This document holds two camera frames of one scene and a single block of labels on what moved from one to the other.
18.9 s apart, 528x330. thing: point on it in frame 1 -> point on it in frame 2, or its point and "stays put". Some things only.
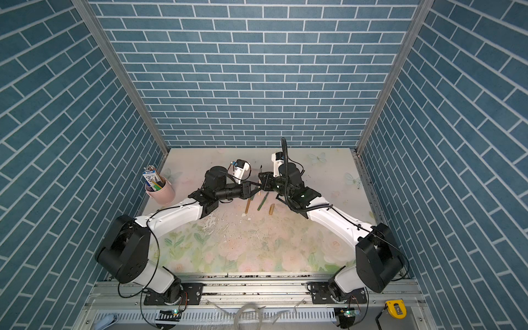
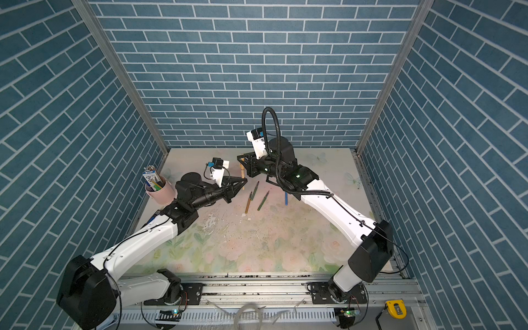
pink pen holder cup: [166, 194] stays put
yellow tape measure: [397, 308] stays put
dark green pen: [262, 201] stays put
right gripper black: [267, 183] -> [254, 163]
